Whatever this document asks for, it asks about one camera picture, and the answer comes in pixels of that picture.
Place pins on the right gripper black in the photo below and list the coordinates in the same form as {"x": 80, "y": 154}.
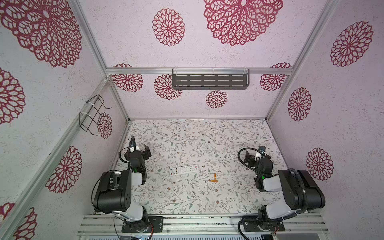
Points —
{"x": 253, "y": 159}

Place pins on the grey wall shelf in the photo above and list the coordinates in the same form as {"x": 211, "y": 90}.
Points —
{"x": 209, "y": 81}

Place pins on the black wire wall rack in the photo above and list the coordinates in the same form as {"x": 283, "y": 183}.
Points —
{"x": 96, "y": 121}

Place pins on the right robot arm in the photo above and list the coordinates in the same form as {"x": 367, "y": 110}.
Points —
{"x": 300, "y": 192}

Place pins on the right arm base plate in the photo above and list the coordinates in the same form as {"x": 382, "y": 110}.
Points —
{"x": 262, "y": 223}

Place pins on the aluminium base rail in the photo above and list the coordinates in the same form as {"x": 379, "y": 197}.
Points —
{"x": 216, "y": 224}

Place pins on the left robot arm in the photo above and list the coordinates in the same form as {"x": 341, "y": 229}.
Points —
{"x": 114, "y": 188}

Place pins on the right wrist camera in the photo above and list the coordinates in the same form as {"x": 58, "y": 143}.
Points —
{"x": 261, "y": 153}

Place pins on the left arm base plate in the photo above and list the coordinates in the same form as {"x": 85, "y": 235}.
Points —
{"x": 147, "y": 225}

